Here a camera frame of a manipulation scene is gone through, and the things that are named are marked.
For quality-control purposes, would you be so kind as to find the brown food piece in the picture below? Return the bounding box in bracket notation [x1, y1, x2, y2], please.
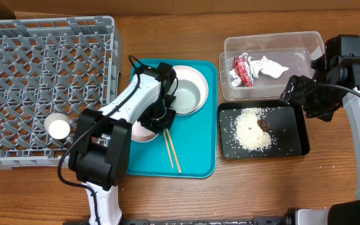
[257, 119, 270, 132]

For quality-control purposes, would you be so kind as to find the large pink plate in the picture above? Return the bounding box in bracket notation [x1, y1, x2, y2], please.
[173, 65, 209, 116]

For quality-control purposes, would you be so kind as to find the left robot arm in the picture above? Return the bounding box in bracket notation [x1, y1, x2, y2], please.
[57, 56, 178, 224]

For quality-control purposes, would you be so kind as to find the small pink bowl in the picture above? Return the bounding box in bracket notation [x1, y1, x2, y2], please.
[131, 121, 158, 143]

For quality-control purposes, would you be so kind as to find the white paper cup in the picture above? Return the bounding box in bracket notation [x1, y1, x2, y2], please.
[44, 112, 71, 139]

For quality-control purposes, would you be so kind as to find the grey bowl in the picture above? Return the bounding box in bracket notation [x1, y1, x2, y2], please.
[169, 79, 201, 115]

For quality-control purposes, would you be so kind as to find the clear plastic bin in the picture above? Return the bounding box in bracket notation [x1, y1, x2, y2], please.
[219, 31, 324, 101]

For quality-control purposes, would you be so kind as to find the grey dishwasher rack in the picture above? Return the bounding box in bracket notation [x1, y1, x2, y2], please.
[0, 16, 123, 170]

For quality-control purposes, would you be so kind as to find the white napkin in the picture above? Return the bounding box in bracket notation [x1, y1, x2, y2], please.
[229, 56, 289, 87]

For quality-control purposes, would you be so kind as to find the teal plastic tray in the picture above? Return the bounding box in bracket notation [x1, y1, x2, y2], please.
[127, 58, 218, 179]

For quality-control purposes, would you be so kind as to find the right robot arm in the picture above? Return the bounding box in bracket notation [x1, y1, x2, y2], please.
[279, 34, 360, 225]

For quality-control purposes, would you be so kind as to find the white rice pile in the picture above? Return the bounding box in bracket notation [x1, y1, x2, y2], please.
[234, 107, 273, 152]

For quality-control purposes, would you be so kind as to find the red snack wrapper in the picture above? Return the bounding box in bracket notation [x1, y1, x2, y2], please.
[233, 53, 253, 87]

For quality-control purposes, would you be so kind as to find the black waste tray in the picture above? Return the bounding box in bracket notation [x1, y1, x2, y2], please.
[217, 100, 310, 159]

